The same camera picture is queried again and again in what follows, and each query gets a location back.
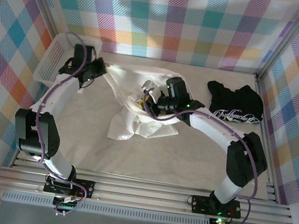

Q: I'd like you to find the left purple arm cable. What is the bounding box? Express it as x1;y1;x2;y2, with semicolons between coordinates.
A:
22;28;112;220

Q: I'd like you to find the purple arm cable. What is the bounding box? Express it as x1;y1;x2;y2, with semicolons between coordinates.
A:
127;100;267;224
22;28;112;220

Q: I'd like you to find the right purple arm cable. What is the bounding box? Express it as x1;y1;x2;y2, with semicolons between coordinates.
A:
127;100;267;224

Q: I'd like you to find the white printed t-shirt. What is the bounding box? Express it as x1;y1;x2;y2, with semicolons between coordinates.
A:
95;60;198;152

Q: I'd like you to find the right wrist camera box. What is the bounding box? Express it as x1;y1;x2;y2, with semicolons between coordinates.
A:
140;79;161;103

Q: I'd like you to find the black t-shirt with white lettering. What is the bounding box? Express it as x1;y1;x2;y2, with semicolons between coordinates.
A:
202;79;268;128

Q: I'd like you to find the white plastic mesh basket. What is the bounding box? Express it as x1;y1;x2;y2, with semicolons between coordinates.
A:
31;29;104;93

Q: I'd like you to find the aluminium side rail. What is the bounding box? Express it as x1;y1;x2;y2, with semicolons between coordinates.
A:
237;74;297;204

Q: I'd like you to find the left control board with wires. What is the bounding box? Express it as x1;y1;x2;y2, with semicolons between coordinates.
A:
50;192;85;220

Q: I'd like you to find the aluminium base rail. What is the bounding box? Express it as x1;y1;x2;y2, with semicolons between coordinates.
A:
0;155;298;224

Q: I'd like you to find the grey slotted cable duct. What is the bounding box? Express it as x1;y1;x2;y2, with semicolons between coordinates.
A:
0;190;212;224

